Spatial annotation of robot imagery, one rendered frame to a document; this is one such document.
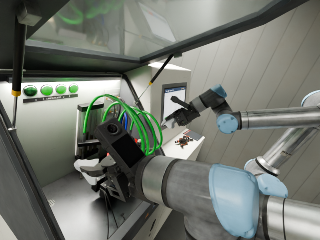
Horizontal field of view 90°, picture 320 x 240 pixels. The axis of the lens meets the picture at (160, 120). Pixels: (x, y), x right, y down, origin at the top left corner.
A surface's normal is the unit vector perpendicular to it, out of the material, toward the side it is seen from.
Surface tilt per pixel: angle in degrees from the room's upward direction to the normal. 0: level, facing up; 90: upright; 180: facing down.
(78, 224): 0
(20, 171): 43
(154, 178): 61
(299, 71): 90
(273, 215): 54
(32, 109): 90
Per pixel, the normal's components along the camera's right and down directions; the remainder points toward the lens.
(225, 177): -0.31, -0.83
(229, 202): -0.55, -0.31
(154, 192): -0.61, 0.14
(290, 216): -0.60, -0.60
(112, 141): 0.53, -0.46
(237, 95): -0.38, 0.28
